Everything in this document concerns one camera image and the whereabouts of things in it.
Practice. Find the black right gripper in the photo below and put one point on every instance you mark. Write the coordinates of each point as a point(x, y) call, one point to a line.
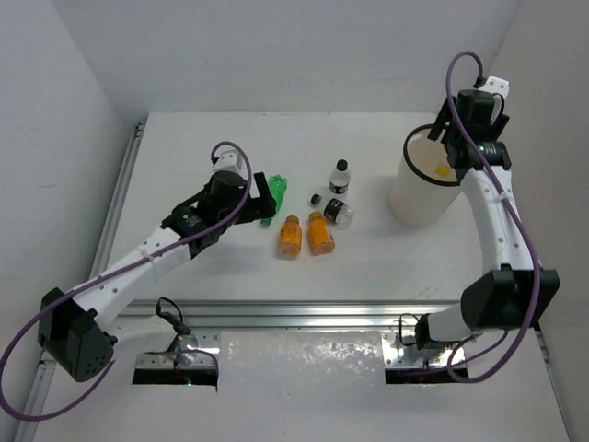
point(441, 124)

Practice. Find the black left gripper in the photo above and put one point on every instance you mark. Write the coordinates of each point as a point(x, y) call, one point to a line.
point(256, 205)

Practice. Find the green plastic bottle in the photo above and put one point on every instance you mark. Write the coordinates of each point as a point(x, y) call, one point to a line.
point(278, 187)

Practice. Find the clear bottle with yellow cap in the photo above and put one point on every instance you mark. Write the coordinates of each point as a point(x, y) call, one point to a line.
point(443, 171)

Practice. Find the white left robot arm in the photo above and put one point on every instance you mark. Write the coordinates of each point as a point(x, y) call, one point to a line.
point(78, 334)

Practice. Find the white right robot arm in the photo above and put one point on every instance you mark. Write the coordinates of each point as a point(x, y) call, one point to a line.
point(510, 281)

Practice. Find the white bin with black rim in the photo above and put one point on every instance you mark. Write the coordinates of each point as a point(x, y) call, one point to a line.
point(419, 197)

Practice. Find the orange juice bottle left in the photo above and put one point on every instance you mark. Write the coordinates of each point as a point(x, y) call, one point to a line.
point(290, 238)

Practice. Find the orange juice bottle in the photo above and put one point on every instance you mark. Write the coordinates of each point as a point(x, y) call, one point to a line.
point(320, 238)
point(290, 238)

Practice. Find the orange juice bottle right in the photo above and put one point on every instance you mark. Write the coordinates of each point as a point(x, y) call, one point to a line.
point(320, 238)

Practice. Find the clear bottle with black label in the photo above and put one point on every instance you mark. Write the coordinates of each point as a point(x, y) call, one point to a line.
point(336, 211)

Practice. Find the upright clear bottle black cap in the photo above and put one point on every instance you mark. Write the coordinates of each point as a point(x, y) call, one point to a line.
point(340, 178)

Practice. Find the white foam sheet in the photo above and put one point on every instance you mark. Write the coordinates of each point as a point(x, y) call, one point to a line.
point(301, 386)

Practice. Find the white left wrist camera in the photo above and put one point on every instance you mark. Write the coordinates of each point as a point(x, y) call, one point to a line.
point(229, 160)

